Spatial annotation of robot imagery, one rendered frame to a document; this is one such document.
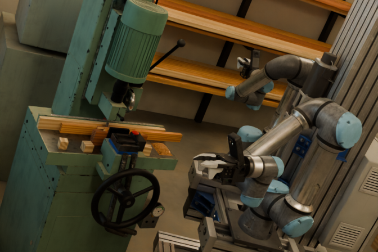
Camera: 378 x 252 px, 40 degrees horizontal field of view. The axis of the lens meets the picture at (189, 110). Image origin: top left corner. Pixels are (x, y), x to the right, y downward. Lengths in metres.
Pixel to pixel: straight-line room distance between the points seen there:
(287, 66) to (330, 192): 0.60
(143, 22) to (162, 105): 3.11
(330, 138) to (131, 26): 0.86
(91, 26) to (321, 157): 1.11
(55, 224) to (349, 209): 1.27
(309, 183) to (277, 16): 3.37
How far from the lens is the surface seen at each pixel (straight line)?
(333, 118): 1.93
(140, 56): 2.09
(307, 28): 5.45
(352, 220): 2.49
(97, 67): 2.30
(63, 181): 2.18
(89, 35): 2.32
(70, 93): 2.42
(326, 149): 1.96
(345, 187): 2.44
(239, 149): 1.69
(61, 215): 2.29
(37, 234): 2.37
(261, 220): 2.19
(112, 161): 2.09
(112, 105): 2.20
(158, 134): 2.42
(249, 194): 1.85
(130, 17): 2.06
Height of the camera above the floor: 1.93
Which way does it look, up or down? 21 degrees down
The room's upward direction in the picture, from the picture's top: 22 degrees clockwise
